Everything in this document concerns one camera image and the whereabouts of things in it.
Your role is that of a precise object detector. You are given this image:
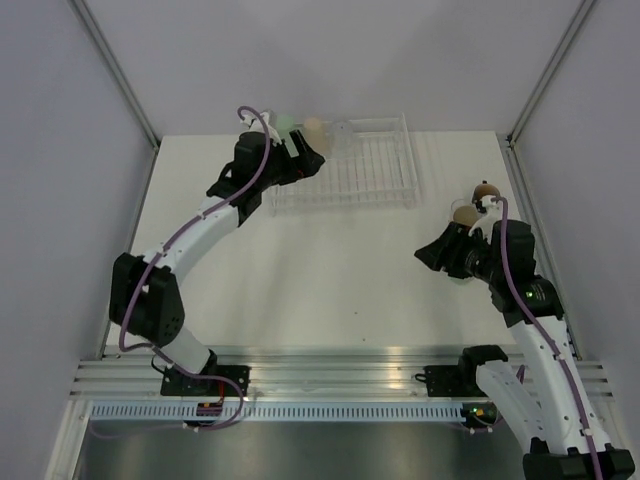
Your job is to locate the dark brown cup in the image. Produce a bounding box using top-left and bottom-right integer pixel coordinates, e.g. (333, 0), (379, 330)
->
(472, 180), (501, 203)

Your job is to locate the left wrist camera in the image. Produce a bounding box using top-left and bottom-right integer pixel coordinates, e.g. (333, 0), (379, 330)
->
(241, 110), (282, 144)

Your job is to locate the frame post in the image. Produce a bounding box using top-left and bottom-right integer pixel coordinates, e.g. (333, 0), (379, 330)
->
(68, 0), (161, 153)
(505, 0), (599, 149)

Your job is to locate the clear glass near brown cup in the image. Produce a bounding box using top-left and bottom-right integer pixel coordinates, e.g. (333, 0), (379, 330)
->
(451, 198), (467, 211)

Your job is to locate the beige plastic cup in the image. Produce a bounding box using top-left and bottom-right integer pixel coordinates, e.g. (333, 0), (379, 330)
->
(452, 204), (479, 227)

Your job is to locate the left frame post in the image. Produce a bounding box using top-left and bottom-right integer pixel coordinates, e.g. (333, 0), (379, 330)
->
(68, 0), (161, 153)

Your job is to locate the peach cup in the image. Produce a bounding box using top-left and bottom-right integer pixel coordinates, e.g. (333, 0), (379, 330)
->
(303, 117), (330, 157)

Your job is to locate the tall green cup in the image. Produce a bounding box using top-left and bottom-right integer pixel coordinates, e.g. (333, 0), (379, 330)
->
(275, 113), (298, 157)

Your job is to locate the white wire dish rack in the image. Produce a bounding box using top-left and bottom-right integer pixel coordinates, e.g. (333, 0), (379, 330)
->
(266, 114), (418, 215)

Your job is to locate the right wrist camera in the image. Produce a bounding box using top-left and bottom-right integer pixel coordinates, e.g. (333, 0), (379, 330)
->
(468, 195), (505, 239)

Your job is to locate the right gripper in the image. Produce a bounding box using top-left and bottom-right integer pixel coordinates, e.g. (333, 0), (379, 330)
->
(414, 220), (504, 284)

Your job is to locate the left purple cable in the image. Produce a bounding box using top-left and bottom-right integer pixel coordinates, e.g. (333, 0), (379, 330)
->
(89, 105), (274, 440)

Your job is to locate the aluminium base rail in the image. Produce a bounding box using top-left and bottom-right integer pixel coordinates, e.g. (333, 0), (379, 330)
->
(69, 344), (621, 401)

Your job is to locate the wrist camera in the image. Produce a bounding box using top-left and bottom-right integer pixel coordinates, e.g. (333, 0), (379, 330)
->
(468, 195), (505, 239)
(241, 110), (282, 144)

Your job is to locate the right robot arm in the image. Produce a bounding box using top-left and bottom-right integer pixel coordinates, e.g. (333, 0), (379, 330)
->
(414, 220), (635, 479)

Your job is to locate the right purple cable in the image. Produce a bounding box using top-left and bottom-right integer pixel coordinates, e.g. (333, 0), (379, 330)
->
(494, 196), (601, 480)

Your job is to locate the white slotted cable duct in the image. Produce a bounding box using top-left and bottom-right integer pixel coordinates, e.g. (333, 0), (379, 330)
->
(91, 401), (464, 423)

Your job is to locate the purple cable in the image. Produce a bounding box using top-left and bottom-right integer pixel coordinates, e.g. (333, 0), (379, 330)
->
(89, 105), (274, 440)
(494, 196), (601, 480)

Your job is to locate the right frame post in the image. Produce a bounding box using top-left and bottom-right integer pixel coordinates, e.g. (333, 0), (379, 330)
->
(505, 0), (599, 149)

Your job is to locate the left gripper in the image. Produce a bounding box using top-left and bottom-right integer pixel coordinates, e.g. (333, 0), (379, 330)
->
(256, 131), (324, 191)

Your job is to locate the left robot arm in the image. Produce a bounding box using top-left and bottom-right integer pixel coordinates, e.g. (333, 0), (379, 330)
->
(109, 130), (325, 396)

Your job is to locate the clear glass in rack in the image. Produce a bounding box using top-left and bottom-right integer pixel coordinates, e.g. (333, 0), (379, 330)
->
(330, 119), (354, 158)

